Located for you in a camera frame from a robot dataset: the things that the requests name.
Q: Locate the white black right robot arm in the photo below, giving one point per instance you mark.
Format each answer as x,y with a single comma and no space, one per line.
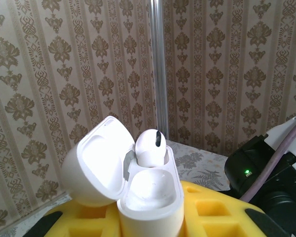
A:
277,130

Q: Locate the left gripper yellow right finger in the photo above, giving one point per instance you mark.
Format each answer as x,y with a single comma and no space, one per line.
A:
232,219

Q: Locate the white earbud charging case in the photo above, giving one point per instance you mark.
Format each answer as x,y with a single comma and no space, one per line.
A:
150,222

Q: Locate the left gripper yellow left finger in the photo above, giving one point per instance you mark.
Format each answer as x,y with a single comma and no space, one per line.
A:
111,222

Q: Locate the aluminium frame post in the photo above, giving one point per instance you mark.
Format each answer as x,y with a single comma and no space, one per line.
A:
159,74

